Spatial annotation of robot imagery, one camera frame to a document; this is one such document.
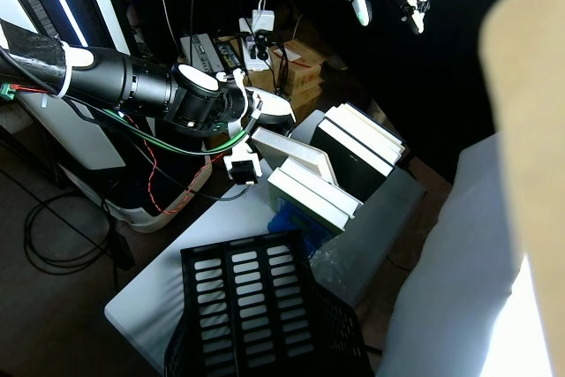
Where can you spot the black mesh file rack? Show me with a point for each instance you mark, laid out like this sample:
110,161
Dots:
262,306

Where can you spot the white K book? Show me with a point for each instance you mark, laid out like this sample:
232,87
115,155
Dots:
368,140

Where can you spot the cardboard box with red label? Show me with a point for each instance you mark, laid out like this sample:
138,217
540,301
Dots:
304,68

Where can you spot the beige blurred board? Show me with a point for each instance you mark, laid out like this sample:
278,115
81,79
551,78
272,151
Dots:
529,85

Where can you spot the white hardcover book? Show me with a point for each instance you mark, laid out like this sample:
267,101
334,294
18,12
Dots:
291,154

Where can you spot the silver power supply unit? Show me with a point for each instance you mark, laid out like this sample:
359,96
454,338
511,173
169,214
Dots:
198,48

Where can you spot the black Century book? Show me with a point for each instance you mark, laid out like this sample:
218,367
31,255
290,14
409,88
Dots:
379,126

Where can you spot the cream paperback book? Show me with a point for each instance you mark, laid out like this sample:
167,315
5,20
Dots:
375,134

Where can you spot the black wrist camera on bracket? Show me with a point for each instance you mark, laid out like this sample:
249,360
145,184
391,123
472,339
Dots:
243,169

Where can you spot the white rounded tower base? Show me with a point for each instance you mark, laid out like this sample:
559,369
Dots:
145,220

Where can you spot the white backdrop sheet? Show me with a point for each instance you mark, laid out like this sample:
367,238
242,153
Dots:
441,262

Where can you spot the white power strip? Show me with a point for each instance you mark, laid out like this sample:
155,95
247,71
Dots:
262,19

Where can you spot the black Let It Be book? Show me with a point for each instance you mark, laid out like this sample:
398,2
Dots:
353,169

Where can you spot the white tower with light strip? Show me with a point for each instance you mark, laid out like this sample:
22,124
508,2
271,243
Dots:
106,6

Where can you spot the blue metal bookend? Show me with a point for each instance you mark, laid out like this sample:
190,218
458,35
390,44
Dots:
300,222

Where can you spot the large brown cardboard box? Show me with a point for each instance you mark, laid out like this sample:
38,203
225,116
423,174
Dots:
265,81

